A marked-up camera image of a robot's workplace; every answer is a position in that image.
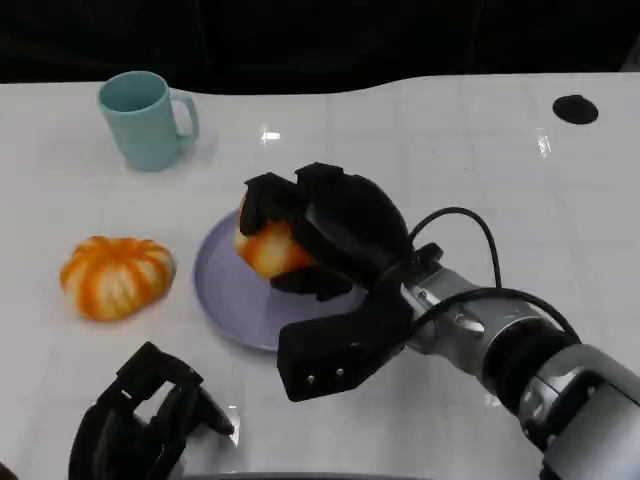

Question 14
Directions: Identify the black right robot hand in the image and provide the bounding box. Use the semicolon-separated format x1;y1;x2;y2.
238;162;417;303

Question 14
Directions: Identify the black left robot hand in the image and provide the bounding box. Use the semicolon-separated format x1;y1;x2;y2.
67;341;236;480

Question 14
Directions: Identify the orange and white bread roll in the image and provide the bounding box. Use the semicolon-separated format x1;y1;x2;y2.
232;192;319;280
59;235;177;322

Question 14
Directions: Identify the lilac plate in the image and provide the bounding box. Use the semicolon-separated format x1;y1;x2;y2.
193;207;371;352

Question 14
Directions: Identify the pale green mug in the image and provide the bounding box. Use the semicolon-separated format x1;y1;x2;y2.
97;70;200;172

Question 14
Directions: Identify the black round table grommet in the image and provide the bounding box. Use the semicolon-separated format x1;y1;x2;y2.
552;94;599;125

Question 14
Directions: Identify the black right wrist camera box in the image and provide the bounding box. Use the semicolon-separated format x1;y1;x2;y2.
276;293;417;404

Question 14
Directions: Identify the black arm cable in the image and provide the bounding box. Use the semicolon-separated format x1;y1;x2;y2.
407;206;584;347

